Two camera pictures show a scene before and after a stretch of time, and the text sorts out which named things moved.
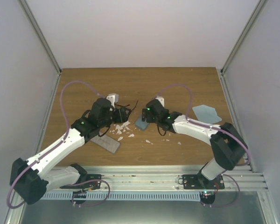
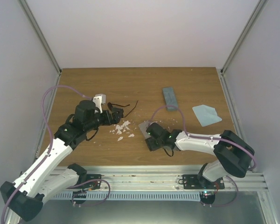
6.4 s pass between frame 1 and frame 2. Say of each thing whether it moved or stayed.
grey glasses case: moved
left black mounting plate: stayed
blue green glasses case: moved
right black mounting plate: stayed
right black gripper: moved
